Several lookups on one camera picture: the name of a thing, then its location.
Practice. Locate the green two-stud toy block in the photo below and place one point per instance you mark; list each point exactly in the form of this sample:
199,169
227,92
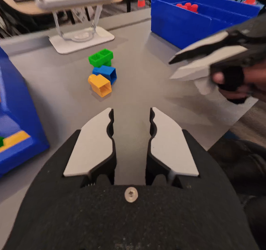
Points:
99,57

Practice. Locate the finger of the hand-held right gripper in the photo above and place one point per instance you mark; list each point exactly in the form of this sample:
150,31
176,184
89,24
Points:
199,46
207,64

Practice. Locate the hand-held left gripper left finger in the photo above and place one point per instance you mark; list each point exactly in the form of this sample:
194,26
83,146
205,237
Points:
89,150

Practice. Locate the yellow single-stud toy block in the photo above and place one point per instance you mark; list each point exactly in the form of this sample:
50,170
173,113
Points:
98,85

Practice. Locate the blue single-stud toy block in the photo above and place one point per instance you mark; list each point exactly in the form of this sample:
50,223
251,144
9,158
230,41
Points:
104,72

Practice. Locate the blue plastic bin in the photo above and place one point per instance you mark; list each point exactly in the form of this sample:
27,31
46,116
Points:
176,29
20,108

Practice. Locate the white stand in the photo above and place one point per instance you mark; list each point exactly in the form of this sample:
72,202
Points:
83,44

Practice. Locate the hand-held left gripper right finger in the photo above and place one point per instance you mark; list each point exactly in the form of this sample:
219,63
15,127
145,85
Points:
172,150

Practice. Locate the grey desk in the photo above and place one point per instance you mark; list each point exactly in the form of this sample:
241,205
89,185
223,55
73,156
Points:
135,83

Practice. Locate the person's right hand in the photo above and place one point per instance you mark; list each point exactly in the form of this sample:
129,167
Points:
255,81

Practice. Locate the red two-stud toy block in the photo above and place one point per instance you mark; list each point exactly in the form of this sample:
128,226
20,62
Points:
181,5
193,7

